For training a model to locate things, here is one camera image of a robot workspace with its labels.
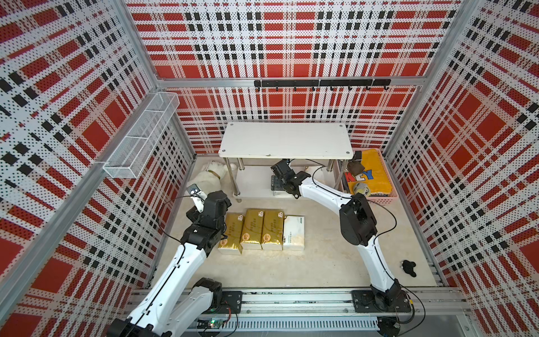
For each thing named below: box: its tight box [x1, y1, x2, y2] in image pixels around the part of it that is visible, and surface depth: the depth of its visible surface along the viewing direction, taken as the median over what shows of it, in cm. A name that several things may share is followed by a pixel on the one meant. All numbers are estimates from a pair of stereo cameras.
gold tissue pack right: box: [260, 209, 285, 251], surface depth 86 cm
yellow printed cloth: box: [344, 148, 393, 196], surface depth 103 cm
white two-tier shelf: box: [218, 122, 354, 201], surface depth 84 cm
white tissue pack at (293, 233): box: [282, 214, 306, 252], surface depth 88 cm
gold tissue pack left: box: [217, 212, 245, 255], surface depth 85 cm
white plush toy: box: [196, 160, 227, 196], surface depth 104 cm
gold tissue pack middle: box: [240, 207, 265, 250], surface depth 86 cm
